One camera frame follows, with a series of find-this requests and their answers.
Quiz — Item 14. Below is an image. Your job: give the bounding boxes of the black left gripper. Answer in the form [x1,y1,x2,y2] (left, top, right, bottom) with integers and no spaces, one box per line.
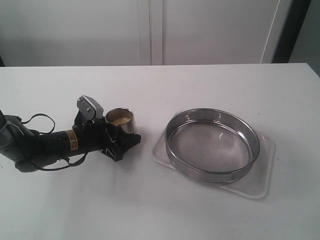
[72,113,142,162]

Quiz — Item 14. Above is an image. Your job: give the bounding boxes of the yellow and white grains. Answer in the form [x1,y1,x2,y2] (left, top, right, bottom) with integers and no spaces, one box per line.
[111,117,132,126]

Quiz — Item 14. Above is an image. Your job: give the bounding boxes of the stainless steel cup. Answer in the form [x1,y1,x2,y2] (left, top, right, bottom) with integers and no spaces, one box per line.
[105,107,137,136]

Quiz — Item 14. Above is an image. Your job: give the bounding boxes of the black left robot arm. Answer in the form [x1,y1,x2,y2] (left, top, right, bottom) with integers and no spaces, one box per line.
[0,111,141,173]

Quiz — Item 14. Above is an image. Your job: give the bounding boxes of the round steel mesh sieve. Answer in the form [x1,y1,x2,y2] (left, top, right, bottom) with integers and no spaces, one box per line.
[164,108,261,185]

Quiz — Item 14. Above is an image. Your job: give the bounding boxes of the clear plastic tray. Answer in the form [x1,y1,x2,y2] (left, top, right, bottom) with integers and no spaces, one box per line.
[152,129,276,200]

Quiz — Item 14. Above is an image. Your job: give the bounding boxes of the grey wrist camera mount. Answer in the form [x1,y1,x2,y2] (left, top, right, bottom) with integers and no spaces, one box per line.
[77,95,104,125]

